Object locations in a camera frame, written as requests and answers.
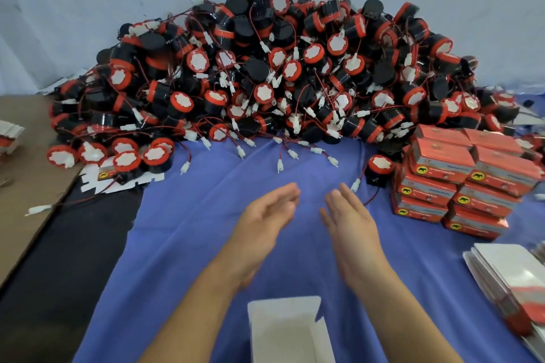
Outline stack of paper boxes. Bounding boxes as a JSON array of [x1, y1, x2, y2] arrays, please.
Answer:
[[0, 120, 25, 155], [462, 242, 545, 363]]

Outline orange white paper box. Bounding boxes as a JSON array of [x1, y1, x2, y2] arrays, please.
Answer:
[[454, 181, 522, 219], [409, 137, 476, 185], [445, 208, 509, 240], [464, 129, 525, 155], [393, 188, 452, 213], [396, 167, 456, 206], [414, 124, 473, 147], [392, 199, 450, 218], [247, 294, 337, 363], [390, 205, 448, 223], [470, 146, 543, 198]]

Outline person's right hand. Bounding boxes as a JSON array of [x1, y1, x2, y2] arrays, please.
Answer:
[[319, 184, 393, 292]]

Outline brown cardboard sheet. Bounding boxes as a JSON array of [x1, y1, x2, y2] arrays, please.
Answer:
[[0, 95, 82, 287]]

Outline person's right forearm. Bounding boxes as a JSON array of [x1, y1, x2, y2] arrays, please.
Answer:
[[345, 269, 465, 363]]

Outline pile of black red buzzers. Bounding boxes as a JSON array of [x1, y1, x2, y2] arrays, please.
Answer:
[[47, 0, 545, 174]]

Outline blue cloth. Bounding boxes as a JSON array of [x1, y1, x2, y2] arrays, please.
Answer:
[[72, 95, 545, 363]]

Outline person's left forearm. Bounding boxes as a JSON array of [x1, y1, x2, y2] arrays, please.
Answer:
[[140, 260, 257, 363]]

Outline single red black buzzer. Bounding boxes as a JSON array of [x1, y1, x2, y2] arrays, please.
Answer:
[[351, 154, 395, 195]]

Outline person's left hand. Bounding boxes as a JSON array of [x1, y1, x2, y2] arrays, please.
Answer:
[[217, 182, 301, 289]]

